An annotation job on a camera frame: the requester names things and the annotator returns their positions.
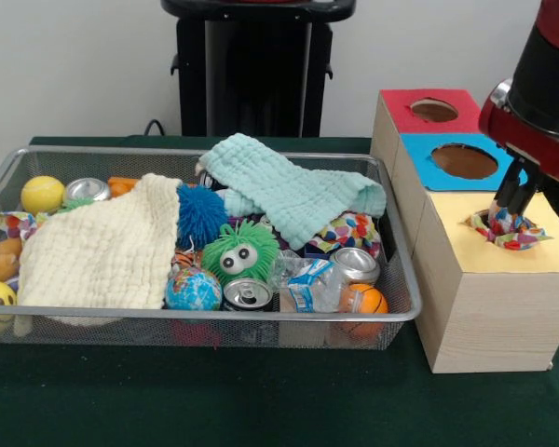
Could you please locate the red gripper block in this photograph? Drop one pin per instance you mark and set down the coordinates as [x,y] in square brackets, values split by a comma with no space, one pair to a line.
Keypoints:
[540,154]

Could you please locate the colourful polka dot cloth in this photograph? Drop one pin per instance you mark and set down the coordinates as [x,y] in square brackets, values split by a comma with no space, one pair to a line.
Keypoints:
[512,233]
[349,230]

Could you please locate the cream yellow cloth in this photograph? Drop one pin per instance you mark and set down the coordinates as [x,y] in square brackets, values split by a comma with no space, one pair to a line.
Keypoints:
[102,247]

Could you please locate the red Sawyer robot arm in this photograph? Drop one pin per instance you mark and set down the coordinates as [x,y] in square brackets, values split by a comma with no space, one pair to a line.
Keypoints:
[550,65]

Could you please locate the wooden box with three holes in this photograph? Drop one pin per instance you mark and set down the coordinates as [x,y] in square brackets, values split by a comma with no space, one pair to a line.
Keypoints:
[489,307]

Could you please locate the clear mesh bin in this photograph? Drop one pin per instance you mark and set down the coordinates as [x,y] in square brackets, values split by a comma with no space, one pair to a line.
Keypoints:
[121,331]

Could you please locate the silver can with closed top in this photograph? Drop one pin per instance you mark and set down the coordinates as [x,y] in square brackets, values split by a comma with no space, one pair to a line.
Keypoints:
[357,265]

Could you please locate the small orange basketball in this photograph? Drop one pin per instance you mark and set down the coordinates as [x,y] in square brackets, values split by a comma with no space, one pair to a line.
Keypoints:
[367,301]

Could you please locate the mint green cloth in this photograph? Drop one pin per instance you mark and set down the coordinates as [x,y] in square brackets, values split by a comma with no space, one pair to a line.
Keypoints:
[289,191]

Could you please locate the crushed clear plastic bottle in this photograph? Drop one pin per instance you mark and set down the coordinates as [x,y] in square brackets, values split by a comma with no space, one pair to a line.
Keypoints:
[307,287]

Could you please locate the green fuzzy toy with eyes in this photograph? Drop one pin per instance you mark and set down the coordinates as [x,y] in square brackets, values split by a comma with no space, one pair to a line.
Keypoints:
[238,251]

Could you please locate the silver can with open top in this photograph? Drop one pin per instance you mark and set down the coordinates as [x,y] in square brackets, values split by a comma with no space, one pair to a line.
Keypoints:
[247,296]

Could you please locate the blue spiky ball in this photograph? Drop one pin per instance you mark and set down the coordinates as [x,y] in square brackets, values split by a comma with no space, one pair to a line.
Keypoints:
[203,214]

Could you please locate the globe print ball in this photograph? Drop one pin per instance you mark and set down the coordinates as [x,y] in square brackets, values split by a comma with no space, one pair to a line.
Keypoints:
[192,291]

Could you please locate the plain yellow ball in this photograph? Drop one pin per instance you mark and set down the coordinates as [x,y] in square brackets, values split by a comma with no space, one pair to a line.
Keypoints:
[43,195]

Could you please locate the orange plush toy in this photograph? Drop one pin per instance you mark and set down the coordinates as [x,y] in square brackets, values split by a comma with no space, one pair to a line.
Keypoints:
[0,265]

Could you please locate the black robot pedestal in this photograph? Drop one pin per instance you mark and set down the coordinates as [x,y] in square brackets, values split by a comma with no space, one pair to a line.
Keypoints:
[252,74]

